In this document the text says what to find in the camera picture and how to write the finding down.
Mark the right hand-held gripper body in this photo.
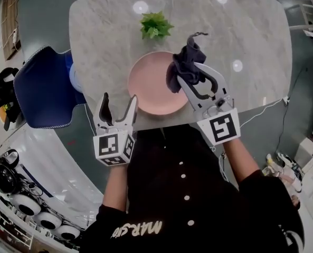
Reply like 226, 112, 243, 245
192, 95, 242, 147

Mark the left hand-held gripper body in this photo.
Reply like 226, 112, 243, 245
92, 124, 136, 168

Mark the big pink plate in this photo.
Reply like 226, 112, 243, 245
127, 51, 190, 115

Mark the dark blue cloth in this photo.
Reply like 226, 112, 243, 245
166, 32, 209, 94

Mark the person's right forearm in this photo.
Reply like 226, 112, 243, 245
222, 137, 261, 184

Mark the person's left forearm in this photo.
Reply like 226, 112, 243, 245
102, 164, 129, 213

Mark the pale blue round dish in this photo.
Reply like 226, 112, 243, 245
69, 63, 83, 93

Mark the blue upholstered chair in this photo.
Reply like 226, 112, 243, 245
13, 45, 87, 129

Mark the white curved counter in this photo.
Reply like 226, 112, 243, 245
3, 124, 104, 221

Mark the small potted green plant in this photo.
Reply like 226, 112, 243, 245
139, 11, 175, 40

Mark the person's black shirt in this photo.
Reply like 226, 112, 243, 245
78, 124, 305, 253

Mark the white round headset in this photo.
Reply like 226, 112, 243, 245
57, 224, 81, 241
36, 211, 63, 230
10, 193, 42, 216

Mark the black and white headset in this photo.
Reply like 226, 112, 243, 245
0, 149, 20, 168

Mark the black helmet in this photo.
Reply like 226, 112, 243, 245
0, 164, 16, 193

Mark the wooden board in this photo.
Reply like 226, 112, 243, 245
1, 0, 22, 61

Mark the thin white cable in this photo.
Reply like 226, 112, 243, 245
210, 145, 230, 181

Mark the long white cable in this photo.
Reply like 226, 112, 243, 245
239, 96, 288, 129

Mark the long black cable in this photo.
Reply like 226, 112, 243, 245
276, 66, 309, 155

